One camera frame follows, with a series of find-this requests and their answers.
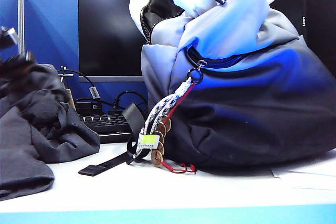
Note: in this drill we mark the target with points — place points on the grey and navy backpack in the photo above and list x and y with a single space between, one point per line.
249 116

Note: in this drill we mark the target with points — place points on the black keyboard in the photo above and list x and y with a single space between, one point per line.
110 125

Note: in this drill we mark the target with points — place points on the black monitor with grey bezel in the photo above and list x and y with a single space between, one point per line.
105 24

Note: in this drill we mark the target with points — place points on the beige desk calendar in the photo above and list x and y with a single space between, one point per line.
69 98

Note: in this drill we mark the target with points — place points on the small black device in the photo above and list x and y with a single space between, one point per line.
88 106

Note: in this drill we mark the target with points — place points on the black monitor with white logo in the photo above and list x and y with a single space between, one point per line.
321 11

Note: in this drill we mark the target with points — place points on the white paper sheet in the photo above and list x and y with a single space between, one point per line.
309 180

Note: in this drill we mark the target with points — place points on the dark gray clothes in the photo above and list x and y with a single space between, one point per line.
31 129

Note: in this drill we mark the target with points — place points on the small metal T-shaped stand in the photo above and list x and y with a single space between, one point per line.
63 74

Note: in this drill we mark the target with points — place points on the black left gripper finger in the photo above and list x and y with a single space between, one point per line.
30 56
8 37

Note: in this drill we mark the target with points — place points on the blue partition with aluminium post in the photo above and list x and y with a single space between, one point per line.
50 30

